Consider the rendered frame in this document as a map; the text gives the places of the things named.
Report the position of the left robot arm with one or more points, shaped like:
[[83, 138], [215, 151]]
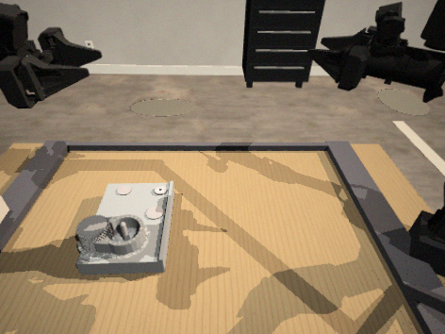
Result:
[[13, 29]]

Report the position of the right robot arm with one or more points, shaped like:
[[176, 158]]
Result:
[[425, 69]]

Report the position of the white gear with yellow arrow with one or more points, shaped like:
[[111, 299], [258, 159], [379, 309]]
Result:
[[119, 237]]

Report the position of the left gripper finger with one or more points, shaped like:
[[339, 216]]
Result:
[[47, 79], [73, 54]]

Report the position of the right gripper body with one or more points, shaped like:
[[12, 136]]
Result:
[[388, 66]]

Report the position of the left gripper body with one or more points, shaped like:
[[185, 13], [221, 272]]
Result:
[[13, 86]]

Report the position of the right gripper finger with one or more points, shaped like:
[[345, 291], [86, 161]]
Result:
[[338, 43], [330, 60]]

